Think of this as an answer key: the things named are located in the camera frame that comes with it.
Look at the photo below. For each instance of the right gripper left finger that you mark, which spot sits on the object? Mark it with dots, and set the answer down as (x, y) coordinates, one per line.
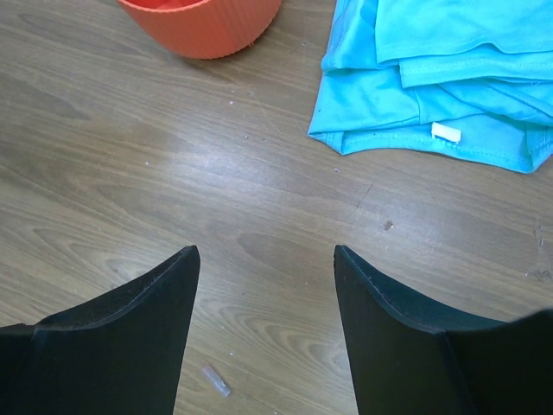
(119, 353)

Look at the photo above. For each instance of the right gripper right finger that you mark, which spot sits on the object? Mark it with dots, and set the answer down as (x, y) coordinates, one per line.
(410, 354)

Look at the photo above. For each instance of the small clear cap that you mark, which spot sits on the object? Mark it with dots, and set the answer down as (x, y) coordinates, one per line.
(217, 382)

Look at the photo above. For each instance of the teal folded cloth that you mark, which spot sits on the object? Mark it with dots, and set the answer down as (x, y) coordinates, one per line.
(466, 79)

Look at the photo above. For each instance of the orange divided round container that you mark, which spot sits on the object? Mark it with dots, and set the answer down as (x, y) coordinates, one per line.
(208, 29)

